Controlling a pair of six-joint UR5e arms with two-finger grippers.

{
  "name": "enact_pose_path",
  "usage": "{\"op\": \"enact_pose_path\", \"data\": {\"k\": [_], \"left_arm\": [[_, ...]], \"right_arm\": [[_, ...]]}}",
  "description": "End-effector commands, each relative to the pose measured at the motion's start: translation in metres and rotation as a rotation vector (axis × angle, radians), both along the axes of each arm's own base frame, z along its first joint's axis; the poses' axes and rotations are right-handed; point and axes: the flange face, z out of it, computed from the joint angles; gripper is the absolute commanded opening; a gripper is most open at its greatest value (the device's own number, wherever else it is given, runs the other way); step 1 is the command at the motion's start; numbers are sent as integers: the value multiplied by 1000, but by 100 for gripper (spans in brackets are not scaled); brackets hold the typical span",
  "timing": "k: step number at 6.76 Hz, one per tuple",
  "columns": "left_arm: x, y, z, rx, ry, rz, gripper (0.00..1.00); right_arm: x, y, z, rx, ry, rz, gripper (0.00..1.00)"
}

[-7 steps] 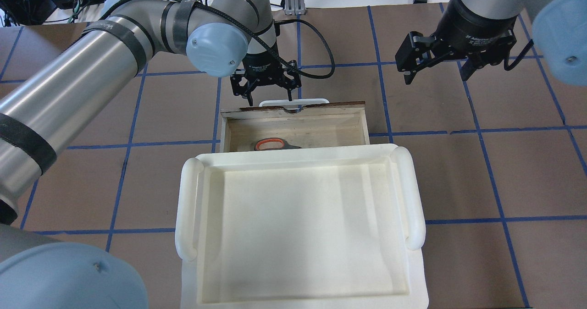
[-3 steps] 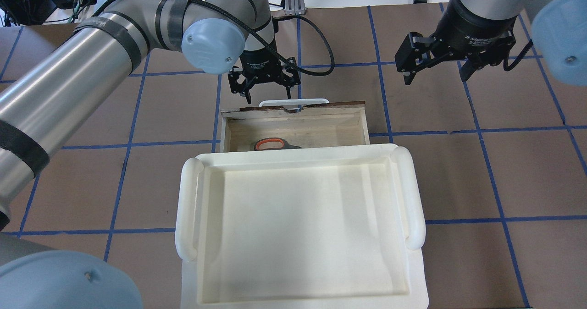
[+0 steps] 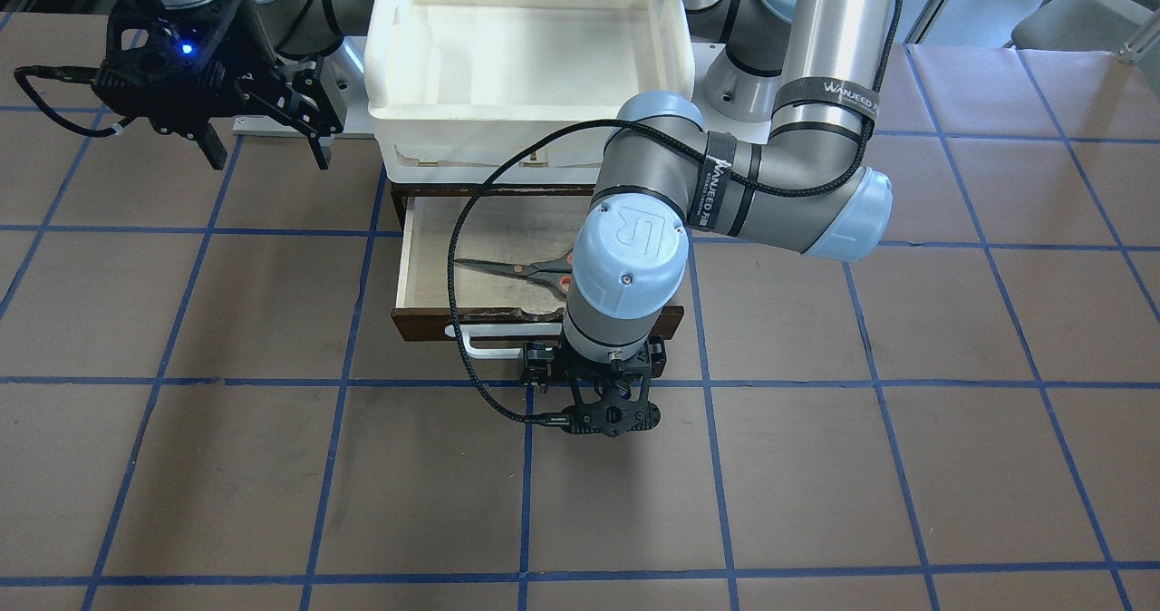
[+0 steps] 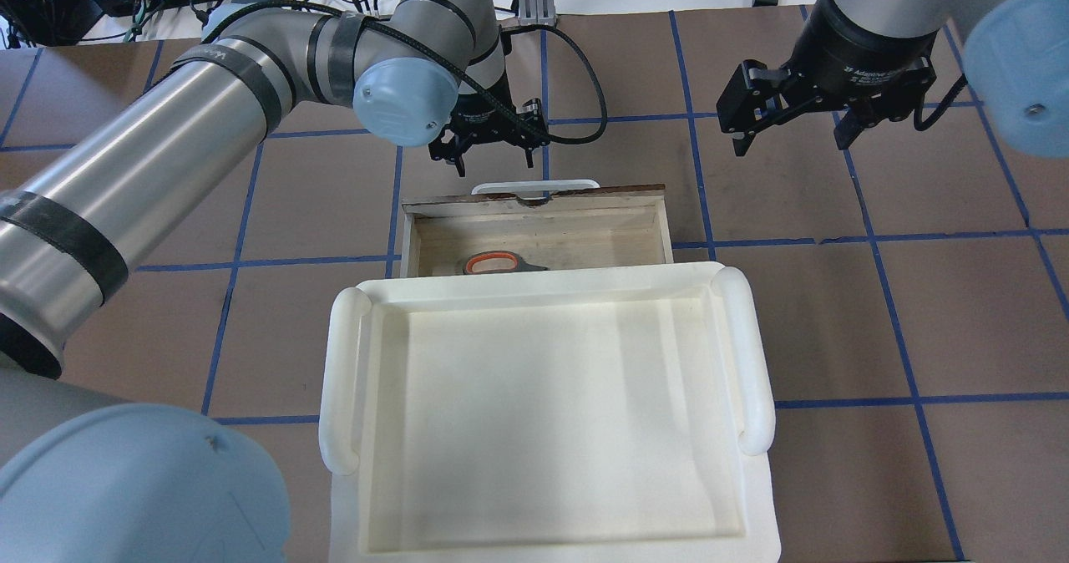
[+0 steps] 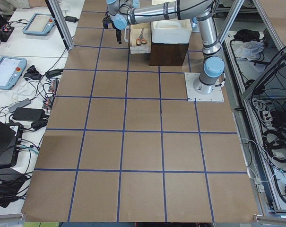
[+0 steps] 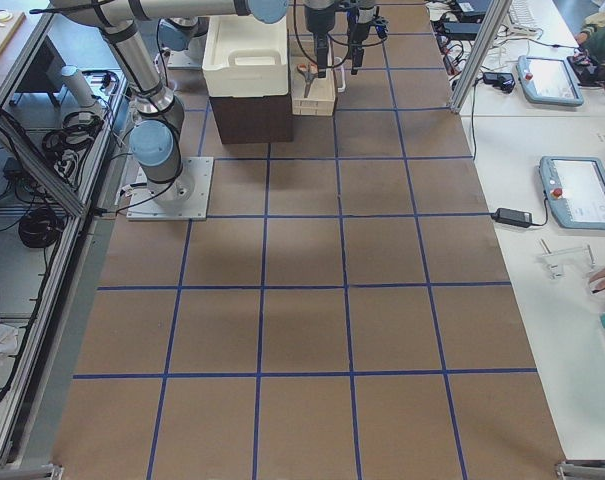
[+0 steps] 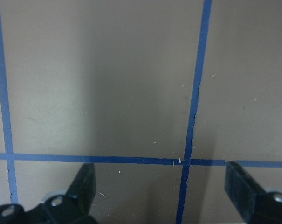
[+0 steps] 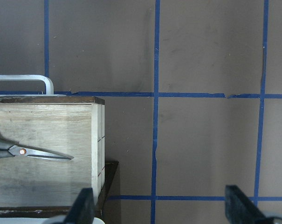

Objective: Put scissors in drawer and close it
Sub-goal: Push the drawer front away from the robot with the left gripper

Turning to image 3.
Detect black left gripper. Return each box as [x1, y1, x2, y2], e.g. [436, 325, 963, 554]
[519, 337, 667, 437]

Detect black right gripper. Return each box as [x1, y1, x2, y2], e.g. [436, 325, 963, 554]
[94, 0, 345, 170]

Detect grey orange scissors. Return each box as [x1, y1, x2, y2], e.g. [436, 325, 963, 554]
[454, 250, 573, 301]

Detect light wooden drawer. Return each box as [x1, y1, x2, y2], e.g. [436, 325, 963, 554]
[391, 186, 684, 361]

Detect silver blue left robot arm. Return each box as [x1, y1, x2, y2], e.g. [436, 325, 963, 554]
[519, 0, 902, 437]

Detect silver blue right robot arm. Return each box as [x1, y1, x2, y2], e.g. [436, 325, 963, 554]
[92, 0, 374, 170]

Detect dark brown wooden cabinet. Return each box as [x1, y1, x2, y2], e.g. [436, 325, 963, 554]
[387, 184, 594, 234]

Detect white foam box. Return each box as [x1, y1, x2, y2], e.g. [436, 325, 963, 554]
[363, 0, 695, 184]

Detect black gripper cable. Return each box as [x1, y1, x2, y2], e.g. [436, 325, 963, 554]
[445, 118, 726, 427]

